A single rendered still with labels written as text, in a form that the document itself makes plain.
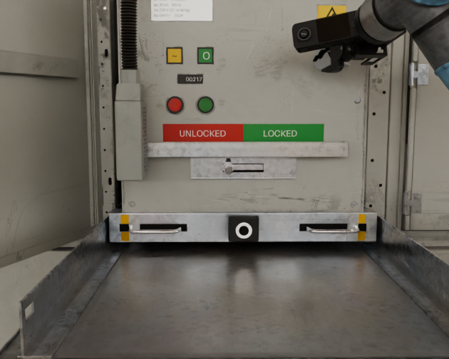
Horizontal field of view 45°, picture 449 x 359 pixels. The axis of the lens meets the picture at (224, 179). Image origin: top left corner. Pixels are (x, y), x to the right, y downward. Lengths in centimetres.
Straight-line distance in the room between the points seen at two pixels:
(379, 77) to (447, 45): 53
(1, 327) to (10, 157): 50
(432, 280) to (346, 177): 32
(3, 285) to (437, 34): 109
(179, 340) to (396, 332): 28
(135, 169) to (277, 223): 31
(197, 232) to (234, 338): 42
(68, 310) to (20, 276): 59
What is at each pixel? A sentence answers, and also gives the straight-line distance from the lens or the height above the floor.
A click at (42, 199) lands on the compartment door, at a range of 120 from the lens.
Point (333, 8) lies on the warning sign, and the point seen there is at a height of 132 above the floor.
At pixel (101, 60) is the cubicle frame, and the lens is 131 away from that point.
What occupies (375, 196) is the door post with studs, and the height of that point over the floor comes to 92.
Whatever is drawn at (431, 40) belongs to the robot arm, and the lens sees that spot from 82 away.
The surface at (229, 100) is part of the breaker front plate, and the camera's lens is 107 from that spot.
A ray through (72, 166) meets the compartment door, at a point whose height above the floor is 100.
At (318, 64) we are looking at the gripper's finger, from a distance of 105.
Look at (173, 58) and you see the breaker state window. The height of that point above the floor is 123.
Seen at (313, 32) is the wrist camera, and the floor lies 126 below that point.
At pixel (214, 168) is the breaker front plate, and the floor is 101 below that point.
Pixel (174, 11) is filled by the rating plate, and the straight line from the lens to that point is 109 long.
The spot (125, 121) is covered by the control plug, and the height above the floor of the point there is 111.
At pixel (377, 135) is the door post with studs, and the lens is 133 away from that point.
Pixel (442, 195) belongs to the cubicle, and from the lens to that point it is 137.
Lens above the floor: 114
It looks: 8 degrees down
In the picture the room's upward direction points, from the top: straight up
